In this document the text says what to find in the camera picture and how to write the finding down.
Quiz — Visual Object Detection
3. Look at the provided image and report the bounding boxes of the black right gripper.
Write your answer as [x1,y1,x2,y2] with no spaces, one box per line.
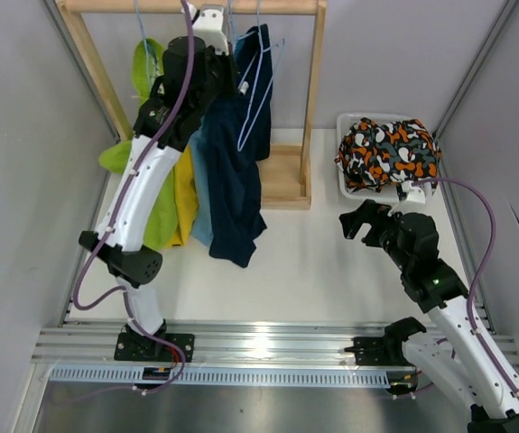
[339,199,412,272]

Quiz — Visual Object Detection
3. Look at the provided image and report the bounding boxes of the navy blue shorts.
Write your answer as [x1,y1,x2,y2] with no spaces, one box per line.
[198,23,273,270]

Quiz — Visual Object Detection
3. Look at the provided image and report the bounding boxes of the orange camouflage patterned shorts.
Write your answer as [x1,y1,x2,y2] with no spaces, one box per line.
[334,116,443,194]

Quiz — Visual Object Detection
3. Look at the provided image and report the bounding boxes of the blue hanger of navy shorts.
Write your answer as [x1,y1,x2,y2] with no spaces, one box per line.
[236,24,285,161]

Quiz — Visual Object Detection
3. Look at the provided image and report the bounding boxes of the blue hanger of camouflage shorts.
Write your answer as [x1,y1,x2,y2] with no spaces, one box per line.
[255,0,285,59]

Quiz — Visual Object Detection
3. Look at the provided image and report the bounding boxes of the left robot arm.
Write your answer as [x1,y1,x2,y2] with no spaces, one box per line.
[79,36,236,361]

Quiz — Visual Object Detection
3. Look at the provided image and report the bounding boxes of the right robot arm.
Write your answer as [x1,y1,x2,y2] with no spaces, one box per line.
[338,199,519,432]

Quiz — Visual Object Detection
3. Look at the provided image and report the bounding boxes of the lime green shorts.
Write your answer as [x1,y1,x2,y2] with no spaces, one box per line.
[98,42,178,251]

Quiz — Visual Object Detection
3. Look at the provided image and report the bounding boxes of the blue hanger of light shorts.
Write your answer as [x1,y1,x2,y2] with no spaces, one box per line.
[226,0,237,45]

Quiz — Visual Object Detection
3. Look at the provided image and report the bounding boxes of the blue hanger of green shorts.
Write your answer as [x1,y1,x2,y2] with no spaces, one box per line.
[132,0,161,95]

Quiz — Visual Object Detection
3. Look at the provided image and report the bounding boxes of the yellow shorts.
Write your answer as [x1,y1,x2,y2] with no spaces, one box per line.
[166,146,199,248]

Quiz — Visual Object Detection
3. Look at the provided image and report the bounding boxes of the light blue shorts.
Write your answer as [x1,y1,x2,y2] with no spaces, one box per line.
[189,129,213,247]

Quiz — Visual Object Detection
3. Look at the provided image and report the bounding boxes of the white plastic basket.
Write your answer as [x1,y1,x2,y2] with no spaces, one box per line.
[336,112,440,199]

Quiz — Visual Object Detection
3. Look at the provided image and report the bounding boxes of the wooden clothes rack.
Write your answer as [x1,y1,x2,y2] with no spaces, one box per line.
[56,1,327,210]

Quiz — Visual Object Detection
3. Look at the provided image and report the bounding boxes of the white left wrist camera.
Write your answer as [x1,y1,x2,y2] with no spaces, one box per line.
[181,1,231,56]

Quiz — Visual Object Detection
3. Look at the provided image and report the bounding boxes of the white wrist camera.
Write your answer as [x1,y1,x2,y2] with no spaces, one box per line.
[181,1,231,56]
[388,181,427,216]

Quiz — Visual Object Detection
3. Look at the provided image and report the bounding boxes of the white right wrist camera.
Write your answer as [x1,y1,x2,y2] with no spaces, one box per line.
[388,181,427,216]

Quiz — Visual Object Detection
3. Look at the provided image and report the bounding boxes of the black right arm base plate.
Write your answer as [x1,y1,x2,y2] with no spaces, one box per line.
[343,336,406,366]

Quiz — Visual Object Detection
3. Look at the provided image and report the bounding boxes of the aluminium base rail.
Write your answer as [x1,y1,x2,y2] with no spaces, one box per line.
[32,320,385,369]

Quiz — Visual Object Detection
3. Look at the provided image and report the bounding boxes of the slotted cable duct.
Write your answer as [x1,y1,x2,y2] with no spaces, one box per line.
[50,364,412,389]

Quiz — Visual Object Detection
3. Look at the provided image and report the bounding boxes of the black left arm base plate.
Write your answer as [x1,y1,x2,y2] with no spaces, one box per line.
[114,331,195,363]

